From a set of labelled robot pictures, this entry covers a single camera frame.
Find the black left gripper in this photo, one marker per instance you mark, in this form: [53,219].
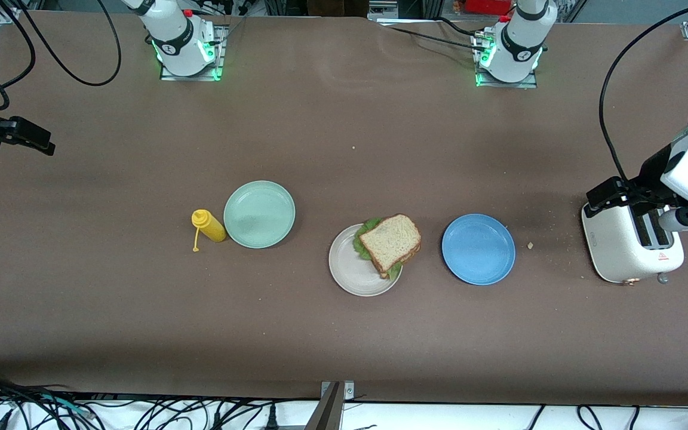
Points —
[650,172]

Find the yellow squeeze bottle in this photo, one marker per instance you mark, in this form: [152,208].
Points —
[209,227]

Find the toasted bread slice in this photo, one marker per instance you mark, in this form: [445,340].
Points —
[395,270]
[389,239]

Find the green lettuce leaf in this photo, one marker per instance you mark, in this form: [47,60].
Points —
[366,239]

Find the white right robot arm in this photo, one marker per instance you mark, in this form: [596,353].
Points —
[177,42]

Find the blue plate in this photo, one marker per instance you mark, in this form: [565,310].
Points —
[478,249]

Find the mint green plate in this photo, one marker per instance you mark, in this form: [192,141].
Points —
[259,215]

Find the beige plate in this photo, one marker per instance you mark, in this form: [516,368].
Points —
[350,272]

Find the white two-slot toaster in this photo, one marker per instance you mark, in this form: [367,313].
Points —
[613,245]

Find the red box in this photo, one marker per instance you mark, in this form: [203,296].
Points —
[487,6]

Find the black power plug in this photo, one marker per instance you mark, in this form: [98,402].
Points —
[271,418]

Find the aluminium camera post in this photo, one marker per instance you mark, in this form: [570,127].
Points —
[329,409]

